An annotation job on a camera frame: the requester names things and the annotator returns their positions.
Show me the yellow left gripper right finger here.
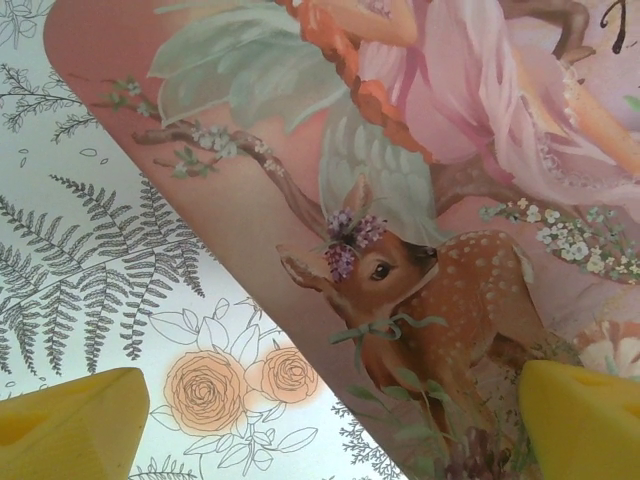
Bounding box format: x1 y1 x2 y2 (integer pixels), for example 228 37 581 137
519 359 640 480

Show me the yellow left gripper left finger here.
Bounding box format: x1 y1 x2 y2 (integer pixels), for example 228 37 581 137
0 366 151 480

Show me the pink fairy picture book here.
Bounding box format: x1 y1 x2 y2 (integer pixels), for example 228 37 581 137
42 0 640 480

